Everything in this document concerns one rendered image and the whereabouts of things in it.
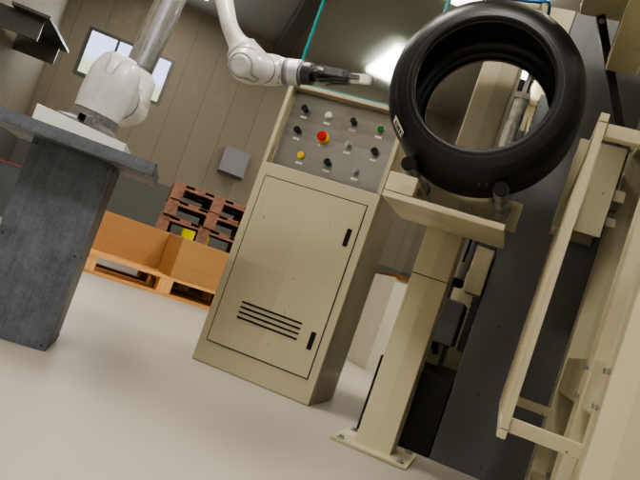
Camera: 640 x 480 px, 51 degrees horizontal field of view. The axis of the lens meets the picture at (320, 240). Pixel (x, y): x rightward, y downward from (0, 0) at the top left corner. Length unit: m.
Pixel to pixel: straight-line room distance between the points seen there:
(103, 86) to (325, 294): 1.17
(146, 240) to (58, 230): 3.47
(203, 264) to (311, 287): 2.63
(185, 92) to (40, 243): 7.97
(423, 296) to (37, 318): 1.24
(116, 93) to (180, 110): 7.74
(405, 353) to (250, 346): 0.76
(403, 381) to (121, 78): 1.36
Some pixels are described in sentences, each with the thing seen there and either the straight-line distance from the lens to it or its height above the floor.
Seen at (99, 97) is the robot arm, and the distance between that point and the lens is 2.26.
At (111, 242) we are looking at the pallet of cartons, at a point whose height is 0.25.
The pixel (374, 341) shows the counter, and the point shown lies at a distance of 4.95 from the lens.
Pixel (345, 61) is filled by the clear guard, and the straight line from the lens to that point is 2.98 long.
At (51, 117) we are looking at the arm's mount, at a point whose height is 0.68.
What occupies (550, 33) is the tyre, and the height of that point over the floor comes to 1.37.
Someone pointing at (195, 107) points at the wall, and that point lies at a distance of 10.02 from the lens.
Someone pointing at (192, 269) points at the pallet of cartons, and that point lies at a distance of 5.27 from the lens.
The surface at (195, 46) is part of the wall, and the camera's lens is 10.21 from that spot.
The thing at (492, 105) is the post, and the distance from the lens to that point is 2.44.
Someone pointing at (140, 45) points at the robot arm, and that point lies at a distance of 2.53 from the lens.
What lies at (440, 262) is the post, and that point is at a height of 0.68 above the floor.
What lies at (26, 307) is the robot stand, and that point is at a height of 0.11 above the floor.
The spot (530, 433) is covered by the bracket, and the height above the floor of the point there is 0.33.
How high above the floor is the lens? 0.47
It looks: 4 degrees up
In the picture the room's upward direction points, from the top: 19 degrees clockwise
